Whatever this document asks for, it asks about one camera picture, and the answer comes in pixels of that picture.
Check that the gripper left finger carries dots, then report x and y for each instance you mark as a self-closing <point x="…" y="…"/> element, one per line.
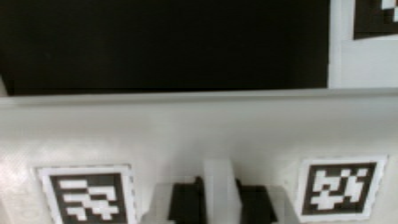
<point x="178" y="204"/>

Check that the white cabinet door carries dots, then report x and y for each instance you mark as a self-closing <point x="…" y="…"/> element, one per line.
<point x="95" y="146"/>

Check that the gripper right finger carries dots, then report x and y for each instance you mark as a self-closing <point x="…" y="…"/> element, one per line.
<point x="267" y="207"/>

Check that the white cabinet body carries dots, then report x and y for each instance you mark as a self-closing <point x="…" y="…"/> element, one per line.
<point x="363" y="44"/>

